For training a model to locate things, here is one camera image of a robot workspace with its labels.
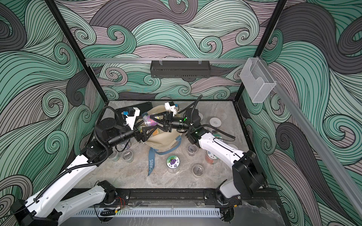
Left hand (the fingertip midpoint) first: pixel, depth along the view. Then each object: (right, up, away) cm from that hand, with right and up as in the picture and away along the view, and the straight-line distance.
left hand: (151, 120), depth 64 cm
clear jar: (-18, -23, +19) cm, 34 cm away
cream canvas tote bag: (+5, -16, +28) cm, 33 cm away
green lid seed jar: (+32, -23, +16) cm, 42 cm away
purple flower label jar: (+10, -25, +14) cm, 30 cm away
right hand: (0, -1, -2) cm, 2 cm away
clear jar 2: (+21, -20, +22) cm, 36 cm away
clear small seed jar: (+24, -29, +14) cm, 40 cm away
